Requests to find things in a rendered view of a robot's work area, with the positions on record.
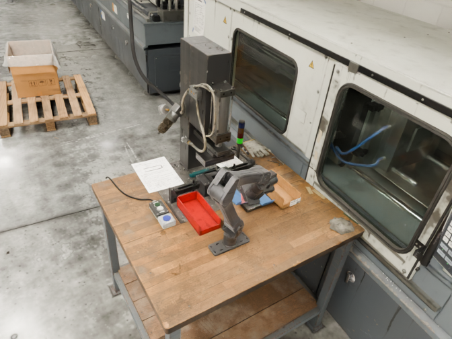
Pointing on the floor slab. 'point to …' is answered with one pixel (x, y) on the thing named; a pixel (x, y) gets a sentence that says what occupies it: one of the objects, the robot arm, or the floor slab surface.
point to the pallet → (45, 106)
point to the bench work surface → (221, 264)
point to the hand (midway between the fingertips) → (243, 201)
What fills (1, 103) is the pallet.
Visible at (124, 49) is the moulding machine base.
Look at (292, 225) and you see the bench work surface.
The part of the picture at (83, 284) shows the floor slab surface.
